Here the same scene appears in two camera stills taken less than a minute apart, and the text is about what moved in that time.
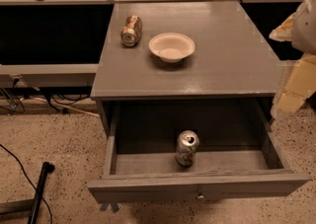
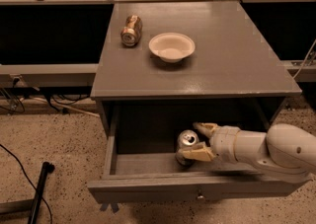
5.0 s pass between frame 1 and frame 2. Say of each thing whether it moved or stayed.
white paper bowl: stayed
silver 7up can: stayed
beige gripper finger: moved
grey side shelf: stayed
